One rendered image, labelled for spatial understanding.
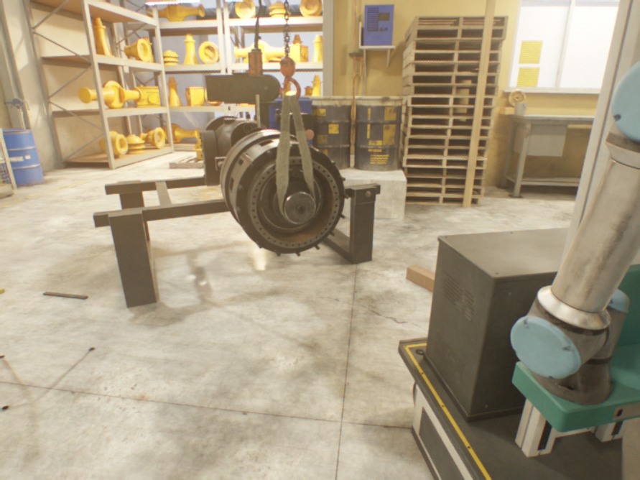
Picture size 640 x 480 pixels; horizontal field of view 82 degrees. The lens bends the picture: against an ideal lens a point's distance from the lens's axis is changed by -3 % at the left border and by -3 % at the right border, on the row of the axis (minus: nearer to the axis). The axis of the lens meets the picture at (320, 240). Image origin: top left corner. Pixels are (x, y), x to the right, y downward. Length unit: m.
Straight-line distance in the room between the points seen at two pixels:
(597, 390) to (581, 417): 0.06
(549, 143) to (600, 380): 5.29
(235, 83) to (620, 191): 3.94
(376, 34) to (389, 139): 1.75
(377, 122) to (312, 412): 3.64
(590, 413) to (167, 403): 1.62
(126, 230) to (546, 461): 2.34
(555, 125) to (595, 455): 5.05
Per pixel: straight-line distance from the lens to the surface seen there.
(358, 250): 3.13
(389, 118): 4.80
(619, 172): 0.68
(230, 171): 1.93
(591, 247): 0.70
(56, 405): 2.19
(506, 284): 1.16
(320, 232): 1.76
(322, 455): 1.67
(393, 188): 4.34
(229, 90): 4.33
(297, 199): 1.62
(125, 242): 2.64
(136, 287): 2.75
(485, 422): 1.44
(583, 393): 0.96
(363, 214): 3.04
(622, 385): 1.07
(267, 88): 4.21
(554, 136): 6.11
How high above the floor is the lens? 1.29
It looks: 21 degrees down
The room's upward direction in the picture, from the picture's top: straight up
